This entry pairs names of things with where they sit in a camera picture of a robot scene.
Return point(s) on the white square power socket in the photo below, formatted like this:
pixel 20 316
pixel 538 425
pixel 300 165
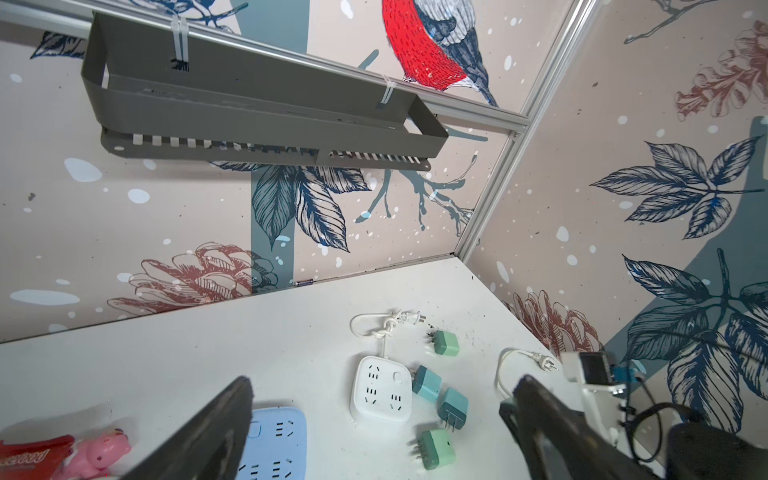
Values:
pixel 381 392

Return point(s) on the teal charger plug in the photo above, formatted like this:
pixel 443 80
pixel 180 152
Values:
pixel 426 384
pixel 453 408

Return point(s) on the pink pig toy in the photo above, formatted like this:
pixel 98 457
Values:
pixel 92 458

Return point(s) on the green charger plug middle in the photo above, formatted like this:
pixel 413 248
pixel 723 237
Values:
pixel 434 449

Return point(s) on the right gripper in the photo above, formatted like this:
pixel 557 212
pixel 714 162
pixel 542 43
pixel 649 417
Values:
pixel 520 428

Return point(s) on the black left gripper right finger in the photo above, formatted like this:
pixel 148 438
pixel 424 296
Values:
pixel 563 445

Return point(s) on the black wall basket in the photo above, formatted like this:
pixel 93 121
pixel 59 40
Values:
pixel 160 95

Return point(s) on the green charger plug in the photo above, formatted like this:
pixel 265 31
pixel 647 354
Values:
pixel 444 343
pixel 434 449

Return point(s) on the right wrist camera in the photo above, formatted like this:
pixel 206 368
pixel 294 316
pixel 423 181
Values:
pixel 603 399

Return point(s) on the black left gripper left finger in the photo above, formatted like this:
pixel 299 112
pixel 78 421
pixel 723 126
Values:
pixel 210 445

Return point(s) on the blue square power socket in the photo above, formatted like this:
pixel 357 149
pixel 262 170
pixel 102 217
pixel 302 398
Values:
pixel 276 445

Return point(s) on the red chips bag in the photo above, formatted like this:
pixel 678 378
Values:
pixel 36 460

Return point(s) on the green charger plug far right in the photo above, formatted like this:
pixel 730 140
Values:
pixel 444 343

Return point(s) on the teal charger plug upper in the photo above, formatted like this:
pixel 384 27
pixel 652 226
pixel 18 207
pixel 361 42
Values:
pixel 426 384

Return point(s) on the teal charger plug lower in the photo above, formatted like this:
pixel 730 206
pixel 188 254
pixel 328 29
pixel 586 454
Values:
pixel 453 408

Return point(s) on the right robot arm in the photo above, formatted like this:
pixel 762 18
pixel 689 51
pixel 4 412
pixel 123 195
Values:
pixel 697 451

